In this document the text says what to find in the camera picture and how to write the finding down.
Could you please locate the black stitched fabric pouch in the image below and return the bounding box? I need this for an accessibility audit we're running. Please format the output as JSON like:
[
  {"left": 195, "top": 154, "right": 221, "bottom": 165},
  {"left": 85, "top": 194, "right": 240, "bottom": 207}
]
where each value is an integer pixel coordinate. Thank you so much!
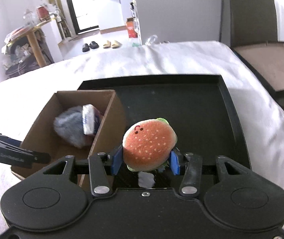
[{"left": 118, "top": 163, "right": 171, "bottom": 189}]

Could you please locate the brown cardboard box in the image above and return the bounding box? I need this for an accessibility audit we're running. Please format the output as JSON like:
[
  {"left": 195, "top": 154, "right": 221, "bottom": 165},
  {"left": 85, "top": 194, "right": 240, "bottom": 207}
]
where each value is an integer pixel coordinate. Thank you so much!
[{"left": 10, "top": 89, "right": 127, "bottom": 192}]

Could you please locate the burger plush toy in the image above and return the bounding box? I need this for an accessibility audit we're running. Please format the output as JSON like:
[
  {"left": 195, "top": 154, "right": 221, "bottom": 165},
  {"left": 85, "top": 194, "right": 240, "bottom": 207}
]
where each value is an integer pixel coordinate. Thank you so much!
[{"left": 122, "top": 118, "right": 178, "bottom": 171}]

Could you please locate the blue tissue pack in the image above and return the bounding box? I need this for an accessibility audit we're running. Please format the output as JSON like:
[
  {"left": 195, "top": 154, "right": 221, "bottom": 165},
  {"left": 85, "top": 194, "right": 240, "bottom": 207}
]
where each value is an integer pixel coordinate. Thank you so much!
[{"left": 82, "top": 104, "right": 103, "bottom": 136}]

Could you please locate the white towel blanket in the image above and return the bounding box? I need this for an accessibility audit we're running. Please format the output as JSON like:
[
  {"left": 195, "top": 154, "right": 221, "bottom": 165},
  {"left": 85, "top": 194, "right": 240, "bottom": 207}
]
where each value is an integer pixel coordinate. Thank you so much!
[{"left": 0, "top": 40, "right": 284, "bottom": 239}]

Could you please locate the grey fluffy plush ball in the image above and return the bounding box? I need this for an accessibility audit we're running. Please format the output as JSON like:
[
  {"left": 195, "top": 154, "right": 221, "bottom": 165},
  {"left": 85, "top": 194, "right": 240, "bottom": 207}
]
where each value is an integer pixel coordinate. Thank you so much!
[{"left": 53, "top": 106, "right": 93, "bottom": 149}]

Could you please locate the black tray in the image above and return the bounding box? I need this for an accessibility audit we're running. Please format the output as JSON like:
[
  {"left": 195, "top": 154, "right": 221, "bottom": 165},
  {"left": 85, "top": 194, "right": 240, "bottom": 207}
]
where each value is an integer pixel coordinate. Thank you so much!
[{"left": 79, "top": 74, "right": 251, "bottom": 168}]

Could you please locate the left black slipper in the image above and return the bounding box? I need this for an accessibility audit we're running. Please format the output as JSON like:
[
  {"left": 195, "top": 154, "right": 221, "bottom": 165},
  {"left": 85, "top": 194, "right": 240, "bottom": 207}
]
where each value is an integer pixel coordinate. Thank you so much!
[{"left": 82, "top": 43, "right": 90, "bottom": 53}]

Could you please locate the black slipper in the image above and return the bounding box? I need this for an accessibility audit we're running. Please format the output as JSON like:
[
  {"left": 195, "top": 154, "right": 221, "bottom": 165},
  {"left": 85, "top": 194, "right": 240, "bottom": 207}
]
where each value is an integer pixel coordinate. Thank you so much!
[
  {"left": 82, "top": 43, "right": 90, "bottom": 53},
  {"left": 89, "top": 41, "right": 99, "bottom": 49}
]

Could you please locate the yellow leg side table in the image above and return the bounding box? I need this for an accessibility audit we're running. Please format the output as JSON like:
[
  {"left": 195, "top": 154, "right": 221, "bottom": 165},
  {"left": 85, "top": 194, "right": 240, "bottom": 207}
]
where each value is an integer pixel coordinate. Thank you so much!
[{"left": 1, "top": 14, "right": 62, "bottom": 78}]

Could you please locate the left yellow slipper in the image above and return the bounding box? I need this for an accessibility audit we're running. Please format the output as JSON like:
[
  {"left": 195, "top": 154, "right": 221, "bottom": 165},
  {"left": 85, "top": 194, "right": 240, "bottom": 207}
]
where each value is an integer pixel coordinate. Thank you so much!
[{"left": 103, "top": 40, "right": 111, "bottom": 49}]

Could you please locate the yellow slipper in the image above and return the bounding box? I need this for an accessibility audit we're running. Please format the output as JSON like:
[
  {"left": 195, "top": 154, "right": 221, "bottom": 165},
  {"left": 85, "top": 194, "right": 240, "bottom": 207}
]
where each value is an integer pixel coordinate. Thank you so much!
[
  {"left": 111, "top": 40, "right": 121, "bottom": 49},
  {"left": 103, "top": 40, "right": 111, "bottom": 49}
]

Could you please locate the right black slipper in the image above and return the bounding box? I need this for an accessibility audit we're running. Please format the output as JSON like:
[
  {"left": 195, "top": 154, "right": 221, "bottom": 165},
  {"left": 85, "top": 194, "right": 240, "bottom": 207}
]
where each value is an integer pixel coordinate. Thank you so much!
[{"left": 89, "top": 41, "right": 99, "bottom": 49}]

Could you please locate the right yellow slipper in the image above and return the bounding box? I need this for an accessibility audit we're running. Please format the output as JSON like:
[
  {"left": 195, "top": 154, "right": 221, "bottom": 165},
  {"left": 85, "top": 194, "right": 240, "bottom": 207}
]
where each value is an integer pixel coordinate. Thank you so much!
[{"left": 111, "top": 40, "right": 121, "bottom": 49}]

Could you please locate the glass jar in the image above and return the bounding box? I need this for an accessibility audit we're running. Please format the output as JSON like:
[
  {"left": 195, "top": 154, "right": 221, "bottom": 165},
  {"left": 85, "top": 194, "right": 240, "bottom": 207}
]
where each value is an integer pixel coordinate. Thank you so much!
[{"left": 23, "top": 9, "right": 36, "bottom": 26}]

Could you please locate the clear plastic bag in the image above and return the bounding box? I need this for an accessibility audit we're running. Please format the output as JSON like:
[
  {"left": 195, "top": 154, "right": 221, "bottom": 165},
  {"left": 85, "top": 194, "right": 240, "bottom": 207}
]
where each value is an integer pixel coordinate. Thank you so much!
[{"left": 145, "top": 35, "right": 158, "bottom": 46}]

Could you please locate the orange carton box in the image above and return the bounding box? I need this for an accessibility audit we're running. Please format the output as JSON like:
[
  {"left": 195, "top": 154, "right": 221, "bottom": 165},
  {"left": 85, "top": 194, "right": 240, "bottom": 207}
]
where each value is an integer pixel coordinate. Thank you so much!
[{"left": 126, "top": 17, "right": 138, "bottom": 38}]

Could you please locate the brown board framed box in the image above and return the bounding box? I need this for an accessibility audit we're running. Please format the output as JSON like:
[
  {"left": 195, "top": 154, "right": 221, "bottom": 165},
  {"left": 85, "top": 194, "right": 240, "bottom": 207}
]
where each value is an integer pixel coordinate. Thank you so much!
[{"left": 232, "top": 42, "right": 284, "bottom": 100}]

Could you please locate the white kitchen cabinet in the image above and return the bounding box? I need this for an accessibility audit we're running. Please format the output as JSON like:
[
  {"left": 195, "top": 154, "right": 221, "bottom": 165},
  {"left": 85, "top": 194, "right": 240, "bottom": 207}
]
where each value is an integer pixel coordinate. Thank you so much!
[{"left": 93, "top": 0, "right": 132, "bottom": 31}]

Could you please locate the dark upright board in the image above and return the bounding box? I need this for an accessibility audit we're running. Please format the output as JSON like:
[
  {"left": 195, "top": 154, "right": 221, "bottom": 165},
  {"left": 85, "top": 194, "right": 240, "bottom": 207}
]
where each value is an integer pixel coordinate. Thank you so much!
[{"left": 230, "top": 0, "right": 278, "bottom": 48}]

